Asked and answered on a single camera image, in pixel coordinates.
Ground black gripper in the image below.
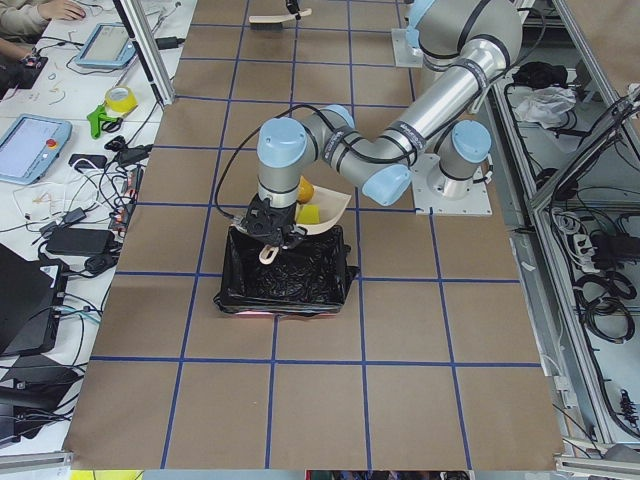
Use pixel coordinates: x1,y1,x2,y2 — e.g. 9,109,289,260
230,194,308,249
285,0,302,19

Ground yellow green sponge piece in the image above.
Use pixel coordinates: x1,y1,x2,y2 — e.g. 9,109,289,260
296,204,320,225

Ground white hand brush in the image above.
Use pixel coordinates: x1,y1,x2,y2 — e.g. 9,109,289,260
249,8,313,29

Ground yellow toy potato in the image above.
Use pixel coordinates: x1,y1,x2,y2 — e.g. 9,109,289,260
297,176,315,204

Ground beige plastic dustpan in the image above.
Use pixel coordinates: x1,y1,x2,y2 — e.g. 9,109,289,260
257,185,351,265

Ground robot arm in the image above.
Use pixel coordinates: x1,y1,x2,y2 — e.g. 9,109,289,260
231,1,523,249

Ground black trash bag bin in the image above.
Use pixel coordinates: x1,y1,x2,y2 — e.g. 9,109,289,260
213,225,359,317

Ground person hand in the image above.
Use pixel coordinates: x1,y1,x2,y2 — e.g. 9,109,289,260
38,0,86,21

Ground far blue teach pendant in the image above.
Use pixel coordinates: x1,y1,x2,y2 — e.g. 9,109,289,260
75,23,135,70

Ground blue teach pendant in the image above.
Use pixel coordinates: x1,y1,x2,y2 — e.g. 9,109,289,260
75,23,135,70
1,114,72,185

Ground yellow tape roll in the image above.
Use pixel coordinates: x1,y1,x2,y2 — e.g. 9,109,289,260
105,86,138,114

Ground black power adapter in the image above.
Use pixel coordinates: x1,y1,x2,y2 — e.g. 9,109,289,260
46,228,116,257

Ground green clamp tool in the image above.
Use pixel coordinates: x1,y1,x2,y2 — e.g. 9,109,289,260
86,103,123,139

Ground black laptop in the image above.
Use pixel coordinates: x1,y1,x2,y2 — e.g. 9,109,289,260
1,246,69,357

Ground near blue teach pendant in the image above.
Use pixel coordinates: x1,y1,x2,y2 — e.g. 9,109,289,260
1,114,72,185

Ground white crumpled cloth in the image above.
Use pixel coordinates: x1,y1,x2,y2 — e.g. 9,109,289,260
514,86,577,128

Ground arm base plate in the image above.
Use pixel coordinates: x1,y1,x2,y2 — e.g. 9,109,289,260
411,154,492,217
391,27,423,68

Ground aluminium frame post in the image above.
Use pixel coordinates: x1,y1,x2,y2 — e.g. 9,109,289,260
113,0,175,106

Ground coiled black cables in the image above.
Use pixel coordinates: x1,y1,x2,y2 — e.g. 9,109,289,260
574,272,639,346

